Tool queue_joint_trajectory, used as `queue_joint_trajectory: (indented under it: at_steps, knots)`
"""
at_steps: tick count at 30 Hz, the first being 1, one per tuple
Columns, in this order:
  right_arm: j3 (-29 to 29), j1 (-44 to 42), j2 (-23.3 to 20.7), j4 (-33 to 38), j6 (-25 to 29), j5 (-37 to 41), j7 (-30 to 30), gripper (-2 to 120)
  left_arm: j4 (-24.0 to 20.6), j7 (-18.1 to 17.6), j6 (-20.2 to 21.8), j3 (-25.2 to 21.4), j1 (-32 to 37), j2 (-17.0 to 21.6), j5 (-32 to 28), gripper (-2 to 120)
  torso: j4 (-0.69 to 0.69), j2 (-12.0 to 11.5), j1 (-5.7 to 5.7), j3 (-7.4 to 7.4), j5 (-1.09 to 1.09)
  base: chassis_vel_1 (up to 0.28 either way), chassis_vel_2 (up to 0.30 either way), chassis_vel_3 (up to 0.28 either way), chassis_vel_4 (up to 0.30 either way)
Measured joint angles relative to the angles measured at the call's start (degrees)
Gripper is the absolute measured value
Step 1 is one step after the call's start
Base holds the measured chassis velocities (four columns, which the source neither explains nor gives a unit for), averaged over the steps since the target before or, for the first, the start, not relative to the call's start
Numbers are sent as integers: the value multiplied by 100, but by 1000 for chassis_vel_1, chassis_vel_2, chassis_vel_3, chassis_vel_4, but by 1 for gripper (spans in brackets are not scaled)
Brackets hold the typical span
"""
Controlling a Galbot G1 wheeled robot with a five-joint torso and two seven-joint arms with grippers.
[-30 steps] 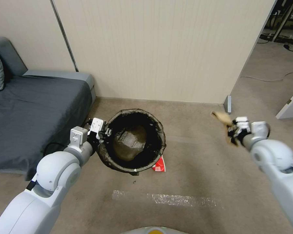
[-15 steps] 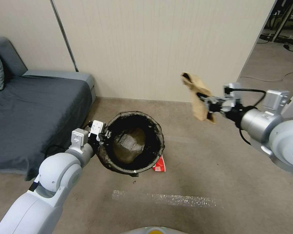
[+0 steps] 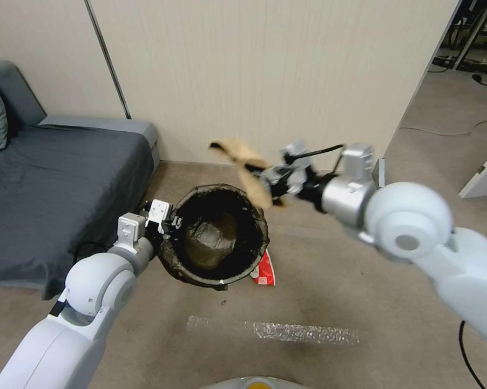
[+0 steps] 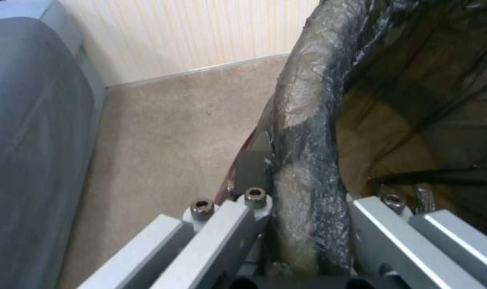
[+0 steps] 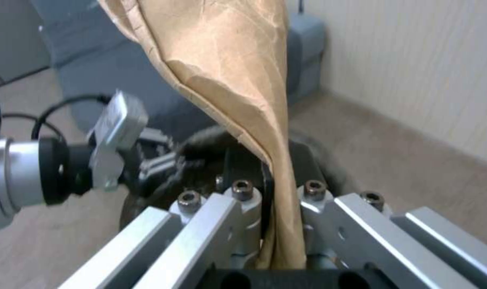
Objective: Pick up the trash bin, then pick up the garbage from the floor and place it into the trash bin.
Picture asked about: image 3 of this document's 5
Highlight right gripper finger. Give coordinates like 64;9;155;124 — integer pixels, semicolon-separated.
267;167;309;210
245;161;294;184

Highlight brown paper garbage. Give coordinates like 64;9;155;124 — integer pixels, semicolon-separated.
208;137;289;210

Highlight black trash bin with bag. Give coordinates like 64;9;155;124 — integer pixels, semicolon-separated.
156;183;271;291

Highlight red and white wrapper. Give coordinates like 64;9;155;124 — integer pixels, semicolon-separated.
249;249;277;287

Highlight grey sofa bed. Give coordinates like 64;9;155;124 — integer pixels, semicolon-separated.
0;59;161;301

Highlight long clear tape strip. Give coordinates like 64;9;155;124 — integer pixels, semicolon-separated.
244;320;361;346

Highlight white robot front shell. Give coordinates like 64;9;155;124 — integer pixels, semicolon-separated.
204;375;306;389

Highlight white door panel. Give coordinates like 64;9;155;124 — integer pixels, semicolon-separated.
458;142;487;199

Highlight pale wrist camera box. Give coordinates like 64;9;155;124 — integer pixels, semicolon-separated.
280;140;310;162
147;199;172;224

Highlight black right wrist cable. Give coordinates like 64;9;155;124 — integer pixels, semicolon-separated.
303;143;346;159

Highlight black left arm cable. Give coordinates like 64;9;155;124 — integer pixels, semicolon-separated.
70;240;119;262

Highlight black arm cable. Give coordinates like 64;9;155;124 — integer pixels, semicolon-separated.
70;240;119;262
458;319;487;389

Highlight grey floor cable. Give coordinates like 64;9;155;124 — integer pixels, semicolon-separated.
398;116;487;137

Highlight metal wall strip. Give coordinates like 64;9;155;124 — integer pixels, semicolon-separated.
84;0;132;120

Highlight black floor cables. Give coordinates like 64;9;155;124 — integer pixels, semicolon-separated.
429;53;487;86

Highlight black desk frame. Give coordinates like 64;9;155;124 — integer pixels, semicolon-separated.
445;0;487;73

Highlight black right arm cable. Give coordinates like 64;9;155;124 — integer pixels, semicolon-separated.
458;319;487;389

